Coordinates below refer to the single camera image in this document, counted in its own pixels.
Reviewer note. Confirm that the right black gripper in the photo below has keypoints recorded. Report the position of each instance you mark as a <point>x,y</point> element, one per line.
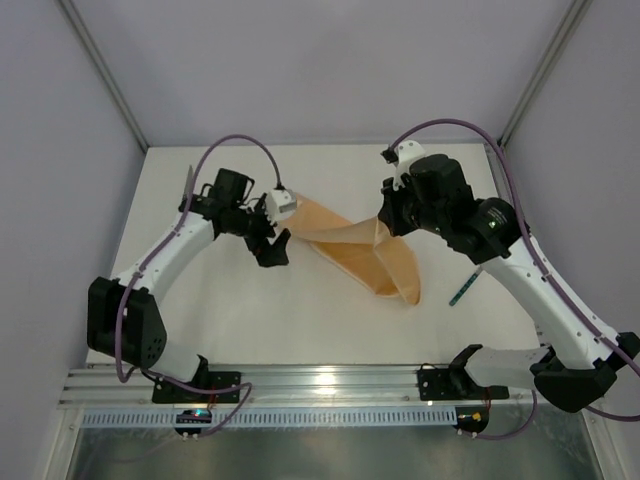
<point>392,211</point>

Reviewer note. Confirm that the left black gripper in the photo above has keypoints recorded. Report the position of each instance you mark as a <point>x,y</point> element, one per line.
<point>261,232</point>

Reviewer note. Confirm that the orange cloth napkin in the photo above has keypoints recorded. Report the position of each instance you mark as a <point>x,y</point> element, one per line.
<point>366,250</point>

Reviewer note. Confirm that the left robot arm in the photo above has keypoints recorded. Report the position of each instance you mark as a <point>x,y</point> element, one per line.
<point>124,319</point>

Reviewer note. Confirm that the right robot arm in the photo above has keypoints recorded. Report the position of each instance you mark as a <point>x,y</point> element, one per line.
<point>574,365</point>

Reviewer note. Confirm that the left small controller board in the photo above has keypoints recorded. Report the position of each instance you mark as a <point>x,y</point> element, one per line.
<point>192,422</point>

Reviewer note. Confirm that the right small connector board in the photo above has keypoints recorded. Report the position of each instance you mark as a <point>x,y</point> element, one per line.
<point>471,420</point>

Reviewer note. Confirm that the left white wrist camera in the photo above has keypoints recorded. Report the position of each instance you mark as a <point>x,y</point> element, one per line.
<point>280,204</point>

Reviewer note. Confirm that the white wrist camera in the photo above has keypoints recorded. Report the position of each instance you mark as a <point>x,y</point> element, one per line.
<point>402,157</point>
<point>280,204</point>

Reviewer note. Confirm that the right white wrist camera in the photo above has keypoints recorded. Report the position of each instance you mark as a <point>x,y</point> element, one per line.
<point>402,157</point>

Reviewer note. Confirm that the fork with green handle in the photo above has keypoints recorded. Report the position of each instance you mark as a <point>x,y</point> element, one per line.
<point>465,287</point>

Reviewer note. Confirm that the right side aluminium rail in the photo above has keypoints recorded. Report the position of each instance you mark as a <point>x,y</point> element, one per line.
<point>496,172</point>

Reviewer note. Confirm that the aluminium rail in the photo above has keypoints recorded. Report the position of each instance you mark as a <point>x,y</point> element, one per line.
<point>98,386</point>
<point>496,172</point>

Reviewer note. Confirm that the knife with green handle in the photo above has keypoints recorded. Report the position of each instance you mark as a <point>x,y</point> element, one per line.
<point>187,182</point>

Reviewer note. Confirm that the slotted grey cable duct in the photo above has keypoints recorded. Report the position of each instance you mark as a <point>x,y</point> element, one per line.
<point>272,417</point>

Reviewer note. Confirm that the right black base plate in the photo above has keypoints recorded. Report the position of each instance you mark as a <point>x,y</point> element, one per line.
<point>449,383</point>

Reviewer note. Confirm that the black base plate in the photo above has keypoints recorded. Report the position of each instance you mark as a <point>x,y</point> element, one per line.
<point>449,383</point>
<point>221,388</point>

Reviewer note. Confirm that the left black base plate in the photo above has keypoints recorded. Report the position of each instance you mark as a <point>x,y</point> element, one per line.
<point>221,388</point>

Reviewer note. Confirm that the aluminium front rail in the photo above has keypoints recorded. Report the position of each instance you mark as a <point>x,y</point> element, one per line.
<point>98,386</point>

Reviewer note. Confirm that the right aluminium frame post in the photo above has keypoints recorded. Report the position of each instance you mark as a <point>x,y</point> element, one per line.
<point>562,35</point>

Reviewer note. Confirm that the aluminium frame post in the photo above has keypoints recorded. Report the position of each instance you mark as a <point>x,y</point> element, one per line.
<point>562,35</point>
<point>82,33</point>

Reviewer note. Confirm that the left aluminium frame post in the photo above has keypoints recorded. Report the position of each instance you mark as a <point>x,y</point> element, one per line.
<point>82,33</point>

